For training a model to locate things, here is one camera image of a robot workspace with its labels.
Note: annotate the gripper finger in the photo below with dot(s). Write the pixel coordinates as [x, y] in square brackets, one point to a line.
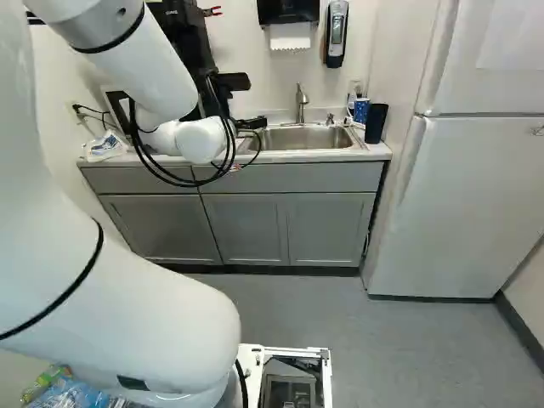
[213, 15]
[213, 8]

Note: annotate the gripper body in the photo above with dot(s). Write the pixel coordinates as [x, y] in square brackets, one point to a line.
[199, 47]

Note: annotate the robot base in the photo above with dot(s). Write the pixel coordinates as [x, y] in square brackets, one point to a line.
[293, 374]

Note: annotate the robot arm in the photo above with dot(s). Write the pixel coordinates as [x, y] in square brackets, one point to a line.
[127, 319]

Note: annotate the blue patterned cup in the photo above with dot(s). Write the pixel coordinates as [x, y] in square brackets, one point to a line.
[361, 111]

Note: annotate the black coffee machine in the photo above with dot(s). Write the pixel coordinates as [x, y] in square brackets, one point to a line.
[170, 17]

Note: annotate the black paper towel dispenser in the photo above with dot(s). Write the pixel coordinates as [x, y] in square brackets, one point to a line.
[289, 13]

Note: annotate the flat black device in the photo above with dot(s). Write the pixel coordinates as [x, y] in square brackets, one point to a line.
[253, 122]

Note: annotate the steel tap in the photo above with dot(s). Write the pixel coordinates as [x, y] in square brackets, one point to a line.
[302, 102]

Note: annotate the white and blue packet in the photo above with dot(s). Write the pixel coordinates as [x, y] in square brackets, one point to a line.
[104, 146]

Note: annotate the steel sink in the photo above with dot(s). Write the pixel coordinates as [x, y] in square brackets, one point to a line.
[306, 138]

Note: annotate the steel sink sprayer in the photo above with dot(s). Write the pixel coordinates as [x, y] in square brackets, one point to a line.
[330, 119]

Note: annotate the white utensil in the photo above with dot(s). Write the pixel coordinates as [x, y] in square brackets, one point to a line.
[355, 123]

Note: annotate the grey kitchen counter with cabinets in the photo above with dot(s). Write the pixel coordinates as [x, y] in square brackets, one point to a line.
[255, 221]

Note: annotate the black cylindrical tumbler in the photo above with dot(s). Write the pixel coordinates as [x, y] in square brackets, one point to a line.
[376, 123]

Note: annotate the white fridge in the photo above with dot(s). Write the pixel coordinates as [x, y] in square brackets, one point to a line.
[459, 191]

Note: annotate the blue and green plastic bags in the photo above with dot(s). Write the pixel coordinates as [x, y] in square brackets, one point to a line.
[55, 391]

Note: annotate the black wall soap dispenser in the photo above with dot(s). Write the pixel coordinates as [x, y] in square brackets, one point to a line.
[337, 34]

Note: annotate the white wall outlet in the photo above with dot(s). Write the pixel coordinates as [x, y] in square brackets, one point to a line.
[356, 87]

